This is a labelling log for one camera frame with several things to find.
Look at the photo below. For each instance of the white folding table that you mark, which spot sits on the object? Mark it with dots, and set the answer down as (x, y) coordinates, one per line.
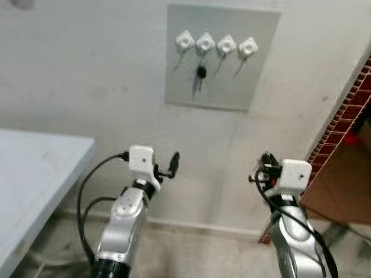
(35, 185)

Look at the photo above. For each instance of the white adhesive wall hook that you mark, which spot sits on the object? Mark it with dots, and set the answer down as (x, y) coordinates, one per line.
(226, 45)
(205, 42)
(185, 40)
(248, 47)

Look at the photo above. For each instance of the red brick pattern partition edge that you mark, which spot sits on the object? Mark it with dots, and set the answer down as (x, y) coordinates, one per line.
(342, 119)

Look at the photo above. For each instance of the white skirting board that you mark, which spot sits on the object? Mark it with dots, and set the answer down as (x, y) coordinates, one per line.
(191, 226)

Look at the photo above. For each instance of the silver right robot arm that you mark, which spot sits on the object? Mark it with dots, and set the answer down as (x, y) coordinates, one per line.
(295, 243)

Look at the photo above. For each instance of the brown partition panel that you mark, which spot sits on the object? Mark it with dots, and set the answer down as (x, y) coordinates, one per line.
(342, 185)

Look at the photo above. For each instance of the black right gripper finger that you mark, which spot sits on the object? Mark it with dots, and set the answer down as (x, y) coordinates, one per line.
(269, 159)

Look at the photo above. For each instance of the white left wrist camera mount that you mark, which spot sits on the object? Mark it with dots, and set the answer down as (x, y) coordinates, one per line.
(142, 161)

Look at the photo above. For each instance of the red round object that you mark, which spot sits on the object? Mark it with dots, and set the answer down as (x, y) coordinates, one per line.
(350, 139)

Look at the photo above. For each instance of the grey wall board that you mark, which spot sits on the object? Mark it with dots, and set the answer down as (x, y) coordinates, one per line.
(255, 87)

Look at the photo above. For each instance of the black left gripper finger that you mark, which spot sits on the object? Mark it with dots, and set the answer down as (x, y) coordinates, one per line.
(174, 163)

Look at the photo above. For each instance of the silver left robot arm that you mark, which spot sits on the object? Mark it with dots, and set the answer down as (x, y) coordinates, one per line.
(124, 226)

